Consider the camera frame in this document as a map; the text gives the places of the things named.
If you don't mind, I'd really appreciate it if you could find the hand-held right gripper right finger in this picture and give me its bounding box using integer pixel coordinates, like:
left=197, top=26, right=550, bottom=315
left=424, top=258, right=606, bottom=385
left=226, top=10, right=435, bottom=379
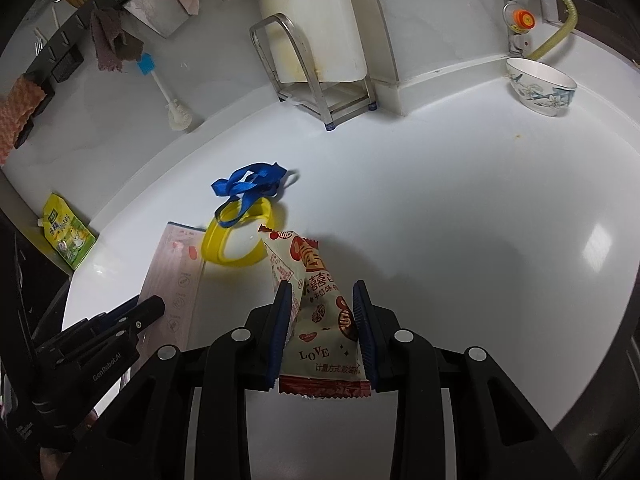
left=352, top=280, right=581, bottom=480

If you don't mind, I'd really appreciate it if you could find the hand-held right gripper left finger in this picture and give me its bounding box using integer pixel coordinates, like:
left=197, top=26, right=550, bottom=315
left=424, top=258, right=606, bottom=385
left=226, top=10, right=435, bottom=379
left=60, top=280, right=294, bottom=480

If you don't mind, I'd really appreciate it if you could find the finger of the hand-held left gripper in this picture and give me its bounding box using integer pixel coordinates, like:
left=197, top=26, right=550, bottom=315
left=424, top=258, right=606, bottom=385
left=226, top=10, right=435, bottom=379
left=35, top=300, right=141, bottom=348
left=111, top=296, right=166, bottom=336

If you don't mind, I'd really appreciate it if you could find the red white snack packet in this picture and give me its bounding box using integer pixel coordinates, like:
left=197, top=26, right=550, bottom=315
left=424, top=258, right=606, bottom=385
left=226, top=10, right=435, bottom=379
left=258, top=224, right=374, bottom=400

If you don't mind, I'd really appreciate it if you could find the pink white flat packet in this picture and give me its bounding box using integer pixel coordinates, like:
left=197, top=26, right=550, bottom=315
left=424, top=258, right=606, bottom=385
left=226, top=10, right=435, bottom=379
left=135, top=221, right=209, bottom=357

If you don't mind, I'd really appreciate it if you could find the green yellow pouch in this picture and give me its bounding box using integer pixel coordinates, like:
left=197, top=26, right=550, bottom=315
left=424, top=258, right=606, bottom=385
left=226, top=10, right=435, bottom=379
left=39, top=192, right=97, bottom=270

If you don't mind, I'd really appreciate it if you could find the blue ribbon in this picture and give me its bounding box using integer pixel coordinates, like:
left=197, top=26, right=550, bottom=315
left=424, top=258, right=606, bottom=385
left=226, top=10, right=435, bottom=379
left=210, top=161, right=301, bottom=226

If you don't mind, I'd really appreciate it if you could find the white bottle brush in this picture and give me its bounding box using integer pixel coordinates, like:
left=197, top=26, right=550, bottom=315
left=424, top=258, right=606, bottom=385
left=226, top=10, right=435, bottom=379
left=140, top=52, right=194, bottom=132

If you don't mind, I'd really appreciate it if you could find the steel cutting board rack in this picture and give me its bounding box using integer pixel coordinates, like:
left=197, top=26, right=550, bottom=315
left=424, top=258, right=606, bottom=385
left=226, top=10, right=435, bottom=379
left=249, top=12, right=379, bottom=132

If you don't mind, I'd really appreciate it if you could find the pink wavy sponge cloth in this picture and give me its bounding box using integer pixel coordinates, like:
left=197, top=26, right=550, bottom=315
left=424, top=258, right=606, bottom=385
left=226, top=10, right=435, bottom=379
left=0, top=75, right=44, bottom=164

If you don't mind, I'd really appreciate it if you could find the small black box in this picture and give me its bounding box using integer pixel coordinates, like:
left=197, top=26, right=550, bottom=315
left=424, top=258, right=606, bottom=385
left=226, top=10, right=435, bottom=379
left=52, top=50, right=84, bottom=84

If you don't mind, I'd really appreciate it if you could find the brown cloth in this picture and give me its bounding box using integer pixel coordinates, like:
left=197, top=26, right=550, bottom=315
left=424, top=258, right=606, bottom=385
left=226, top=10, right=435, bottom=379
left=90, top=7, right=144, bottom=74

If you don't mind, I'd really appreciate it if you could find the white patterned bowl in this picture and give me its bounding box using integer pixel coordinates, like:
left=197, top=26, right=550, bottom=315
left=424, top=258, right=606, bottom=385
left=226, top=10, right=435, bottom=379
left=505, top=57, right=577, bottom=118

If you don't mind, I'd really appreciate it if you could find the steel cleaver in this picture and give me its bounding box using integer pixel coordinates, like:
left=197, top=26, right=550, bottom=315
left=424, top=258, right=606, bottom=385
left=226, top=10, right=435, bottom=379
left=122, top=0, right=191, bottom=39

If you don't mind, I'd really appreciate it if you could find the white cutting board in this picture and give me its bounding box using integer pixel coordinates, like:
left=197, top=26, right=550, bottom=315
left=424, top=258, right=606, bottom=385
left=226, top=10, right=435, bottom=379
left=252, top=0, right=369, bottom=84

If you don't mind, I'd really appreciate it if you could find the gas valve with regulator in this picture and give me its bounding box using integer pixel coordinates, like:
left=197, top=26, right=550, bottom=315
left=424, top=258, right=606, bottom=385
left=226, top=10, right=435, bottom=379
left=492, top=0, right=544, bottom=57

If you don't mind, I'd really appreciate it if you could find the yellow plastic ring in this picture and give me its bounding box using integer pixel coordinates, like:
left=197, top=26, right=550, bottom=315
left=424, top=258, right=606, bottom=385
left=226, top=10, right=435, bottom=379
left=200, top=195, right=276, bottom=267

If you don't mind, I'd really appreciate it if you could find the olive gas hose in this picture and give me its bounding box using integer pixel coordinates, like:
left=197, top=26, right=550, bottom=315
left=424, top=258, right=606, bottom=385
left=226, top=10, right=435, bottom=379
left=527, top=0, right=579, bottom=61

